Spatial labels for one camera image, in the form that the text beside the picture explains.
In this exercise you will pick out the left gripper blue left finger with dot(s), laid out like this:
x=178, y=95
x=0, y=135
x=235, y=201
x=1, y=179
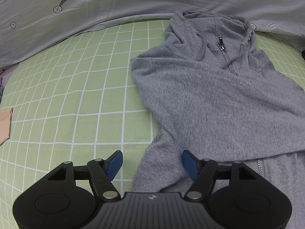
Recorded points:
x=102, y=172

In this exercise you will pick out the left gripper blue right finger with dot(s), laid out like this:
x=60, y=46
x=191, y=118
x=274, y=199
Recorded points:
x=202, y=174

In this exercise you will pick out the grey zip hoodie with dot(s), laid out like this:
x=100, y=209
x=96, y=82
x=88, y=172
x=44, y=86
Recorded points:
x=214, y=94

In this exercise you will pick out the green grid bed sheet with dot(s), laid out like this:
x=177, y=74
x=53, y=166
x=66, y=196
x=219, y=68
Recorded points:
x=77, y=101

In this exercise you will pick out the beige folded cloth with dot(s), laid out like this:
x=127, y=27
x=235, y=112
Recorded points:
x=5, y=125

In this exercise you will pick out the grey carrot print quilt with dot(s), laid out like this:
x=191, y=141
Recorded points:
x=30, y=26

